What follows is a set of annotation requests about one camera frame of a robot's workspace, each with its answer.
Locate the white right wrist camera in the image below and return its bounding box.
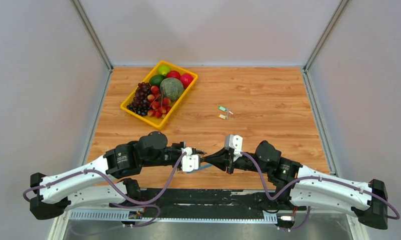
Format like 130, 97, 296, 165
224, 134, 243, 161

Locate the red apple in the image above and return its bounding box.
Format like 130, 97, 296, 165
166, 70, 181, 80

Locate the dark grape bunch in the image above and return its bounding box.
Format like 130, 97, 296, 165
126, 82, 152, 117

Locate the green cantaloupe melon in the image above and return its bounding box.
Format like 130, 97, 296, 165
159, 77, 185, 102

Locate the green key tag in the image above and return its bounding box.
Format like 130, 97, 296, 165
218, 105, 229, 113

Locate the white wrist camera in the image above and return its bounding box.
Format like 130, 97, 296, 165
224, 134, 243, 161
181, 147, 201, 173

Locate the keyring bunch with blue tag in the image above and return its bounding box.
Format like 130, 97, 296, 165
182, 148, 213, 173

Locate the pink red fruit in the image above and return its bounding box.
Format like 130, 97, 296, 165
179, 73, 194, 89

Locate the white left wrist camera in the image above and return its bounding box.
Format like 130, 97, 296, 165
181, 147, 201, 173

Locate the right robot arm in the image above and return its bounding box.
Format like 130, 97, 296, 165
202, 140, 389, 230

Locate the dark green lime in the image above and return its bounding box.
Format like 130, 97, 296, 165
149, 74, 166, 87

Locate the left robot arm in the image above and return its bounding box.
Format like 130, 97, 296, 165
23, 131, 205, 220

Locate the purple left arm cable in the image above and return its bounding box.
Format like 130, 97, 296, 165
22, 152, 188, 229

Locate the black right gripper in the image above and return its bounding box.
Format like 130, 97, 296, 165
204, 147, 270, 175

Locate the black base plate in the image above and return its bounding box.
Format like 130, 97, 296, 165
109, 188, 299, 221

